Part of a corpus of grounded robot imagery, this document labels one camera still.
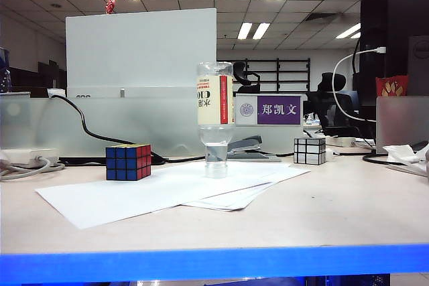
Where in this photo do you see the clear plastic water bottle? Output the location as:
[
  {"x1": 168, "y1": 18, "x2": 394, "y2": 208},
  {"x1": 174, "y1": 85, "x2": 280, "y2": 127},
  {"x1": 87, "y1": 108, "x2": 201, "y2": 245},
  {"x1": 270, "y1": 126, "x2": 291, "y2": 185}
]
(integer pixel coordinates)
[{"x1": 196, "y1": 61, "x2": 235, "y2": 180}]

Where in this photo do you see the black monitor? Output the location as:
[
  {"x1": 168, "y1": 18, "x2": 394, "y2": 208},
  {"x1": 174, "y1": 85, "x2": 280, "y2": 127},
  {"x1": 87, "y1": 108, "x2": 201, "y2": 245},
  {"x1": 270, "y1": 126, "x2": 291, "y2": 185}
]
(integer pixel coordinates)
[{"x1": 352, "y1": 0, "x2": 429, "y2": 140}]

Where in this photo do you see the grey Dell monitor stand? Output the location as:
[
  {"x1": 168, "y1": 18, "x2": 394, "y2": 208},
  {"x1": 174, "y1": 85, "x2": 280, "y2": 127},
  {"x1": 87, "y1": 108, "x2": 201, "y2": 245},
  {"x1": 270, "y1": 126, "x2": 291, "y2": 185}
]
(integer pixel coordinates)
[{"x1": 408, "y1": 35, "x2": 429, "y2": 96}]

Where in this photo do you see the red packet with gold print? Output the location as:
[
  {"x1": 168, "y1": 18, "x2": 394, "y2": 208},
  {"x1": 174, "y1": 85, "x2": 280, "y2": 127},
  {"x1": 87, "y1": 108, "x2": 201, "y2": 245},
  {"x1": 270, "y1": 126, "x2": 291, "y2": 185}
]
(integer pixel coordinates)
[{"x1": 375, "y1": 75, "x2": 410, "y2": 97}]

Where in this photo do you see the black office chair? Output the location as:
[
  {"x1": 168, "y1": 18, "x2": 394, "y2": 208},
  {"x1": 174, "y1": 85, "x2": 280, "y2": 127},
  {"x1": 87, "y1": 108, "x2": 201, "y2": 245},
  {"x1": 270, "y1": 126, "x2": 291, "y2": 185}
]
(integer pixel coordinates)
[
  {"x1": 307, "y1": 72, "x2": 362, "y2": 137},
  {"x1": 233, "y1": 61, "x2": 261, "y2": 94}
]

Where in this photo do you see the silver frosted panel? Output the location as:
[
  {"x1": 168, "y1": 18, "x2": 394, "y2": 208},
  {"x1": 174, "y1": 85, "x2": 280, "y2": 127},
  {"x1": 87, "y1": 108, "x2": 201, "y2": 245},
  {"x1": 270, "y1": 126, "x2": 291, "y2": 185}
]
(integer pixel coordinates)
[{"x1": 375, "y1": 95, "x2": 429, "y2": 155}]

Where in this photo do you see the black shelf rack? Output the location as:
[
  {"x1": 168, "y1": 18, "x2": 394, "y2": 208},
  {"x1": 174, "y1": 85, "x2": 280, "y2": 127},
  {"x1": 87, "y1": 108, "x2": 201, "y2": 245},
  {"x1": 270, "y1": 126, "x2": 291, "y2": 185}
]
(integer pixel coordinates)
[{"x1": 217, "y1": 58, "x2": 312, "y2": 93}]

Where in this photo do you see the crumpled white tissue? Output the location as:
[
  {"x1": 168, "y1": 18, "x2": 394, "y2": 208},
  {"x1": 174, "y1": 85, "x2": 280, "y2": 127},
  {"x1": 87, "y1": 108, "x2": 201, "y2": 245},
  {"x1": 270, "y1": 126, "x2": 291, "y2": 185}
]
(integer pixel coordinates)
[{"x1": 382, "y1": 144, "x2": 429, "y2": 167}]

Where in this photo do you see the purple name plate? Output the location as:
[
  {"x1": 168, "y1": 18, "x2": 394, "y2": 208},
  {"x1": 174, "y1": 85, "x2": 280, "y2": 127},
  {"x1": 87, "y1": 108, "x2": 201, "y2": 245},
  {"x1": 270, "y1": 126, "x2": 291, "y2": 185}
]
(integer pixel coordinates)
[{"x1": 233, "y1": 94, "x2": 305, "y2": 127}]

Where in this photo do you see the silver mirror cube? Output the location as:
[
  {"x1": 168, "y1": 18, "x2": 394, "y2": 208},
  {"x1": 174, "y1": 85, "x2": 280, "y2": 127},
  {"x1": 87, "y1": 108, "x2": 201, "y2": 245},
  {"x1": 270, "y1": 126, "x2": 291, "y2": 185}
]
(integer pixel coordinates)
[{"x1": 294, "y1": 137, "x2": 327, "y2": 165}]

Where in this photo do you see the grey stapler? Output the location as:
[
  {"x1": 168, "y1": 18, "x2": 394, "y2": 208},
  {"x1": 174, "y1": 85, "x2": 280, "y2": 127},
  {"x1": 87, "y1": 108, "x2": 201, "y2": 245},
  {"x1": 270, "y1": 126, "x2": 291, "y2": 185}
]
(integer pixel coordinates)
[{"x1": 227, "y1": 135, "x2": 263, "y2": 155}]

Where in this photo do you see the white monitor back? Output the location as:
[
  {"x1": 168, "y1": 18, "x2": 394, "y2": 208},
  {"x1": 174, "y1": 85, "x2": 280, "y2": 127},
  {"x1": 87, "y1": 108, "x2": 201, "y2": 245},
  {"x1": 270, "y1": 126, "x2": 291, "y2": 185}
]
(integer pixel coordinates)
[{"x1": 65, "y1": 7, "x2": 218, "y2": 98}]

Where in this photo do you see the frosted glass desk partition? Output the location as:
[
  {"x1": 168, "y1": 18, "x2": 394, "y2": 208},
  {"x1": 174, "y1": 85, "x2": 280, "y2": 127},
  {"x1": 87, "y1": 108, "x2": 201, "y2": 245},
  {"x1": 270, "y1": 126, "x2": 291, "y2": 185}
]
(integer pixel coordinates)
[{"x1": 0, "y1": 96, "x2": 305, "y2": 159}]

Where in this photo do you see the coloured Rubik's cube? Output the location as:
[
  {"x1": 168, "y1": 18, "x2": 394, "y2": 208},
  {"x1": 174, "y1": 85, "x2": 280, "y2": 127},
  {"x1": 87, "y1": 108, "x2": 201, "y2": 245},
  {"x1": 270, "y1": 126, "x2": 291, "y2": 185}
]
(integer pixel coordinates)
[{"x1": 105, "y1": 144, "x2": 152, "y2": 182}]

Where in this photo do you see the blue table edge strip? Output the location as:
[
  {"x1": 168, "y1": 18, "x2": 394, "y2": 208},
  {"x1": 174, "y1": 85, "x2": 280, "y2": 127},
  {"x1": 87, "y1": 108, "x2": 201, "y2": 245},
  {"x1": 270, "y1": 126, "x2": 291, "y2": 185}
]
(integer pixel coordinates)
[{"x1": 0, "y1": 244, "x2": 429, "y2": 284}]

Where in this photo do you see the large white paper sheet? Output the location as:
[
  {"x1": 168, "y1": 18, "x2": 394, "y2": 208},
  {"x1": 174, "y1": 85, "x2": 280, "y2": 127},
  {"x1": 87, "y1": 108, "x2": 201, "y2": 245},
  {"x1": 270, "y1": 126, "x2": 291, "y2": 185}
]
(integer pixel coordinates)
[{"x1": 34, "y1": 161, "x2": 276, "y2": 230}]

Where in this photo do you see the white power adapter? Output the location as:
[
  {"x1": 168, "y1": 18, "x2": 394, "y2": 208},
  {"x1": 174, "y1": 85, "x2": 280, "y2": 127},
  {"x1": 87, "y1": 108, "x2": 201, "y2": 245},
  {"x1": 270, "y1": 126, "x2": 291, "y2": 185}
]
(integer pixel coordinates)
[{"x1": 0, "y1": 147, "x2": 60, "y2": 167}]

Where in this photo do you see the white USB cable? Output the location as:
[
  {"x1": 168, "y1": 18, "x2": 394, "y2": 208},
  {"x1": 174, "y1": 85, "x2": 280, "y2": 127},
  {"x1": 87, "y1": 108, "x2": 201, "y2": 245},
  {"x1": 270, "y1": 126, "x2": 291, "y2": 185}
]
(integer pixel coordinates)
[{"x1": 331, "y1": 47, "x2": 387, "y2": 123}]

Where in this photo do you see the black cable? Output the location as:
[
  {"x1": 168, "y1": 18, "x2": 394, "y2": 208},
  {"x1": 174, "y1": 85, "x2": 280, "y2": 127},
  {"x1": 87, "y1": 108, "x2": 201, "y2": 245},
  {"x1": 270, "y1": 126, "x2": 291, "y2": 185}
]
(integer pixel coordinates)
[
  {"x1": 361, "y1": 138, "x2": 420, "y2": 166},
  {"x1": 50, "y1": 94, "x2": 207, "y2": 166}
]

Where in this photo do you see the grey power cord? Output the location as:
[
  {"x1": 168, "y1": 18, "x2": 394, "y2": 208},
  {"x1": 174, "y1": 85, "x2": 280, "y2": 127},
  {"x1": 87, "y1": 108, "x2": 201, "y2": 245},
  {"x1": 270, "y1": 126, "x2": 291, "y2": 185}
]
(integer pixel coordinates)
[{"x1": 0, "y1": 156, "x2": 65, "y2": 182}]

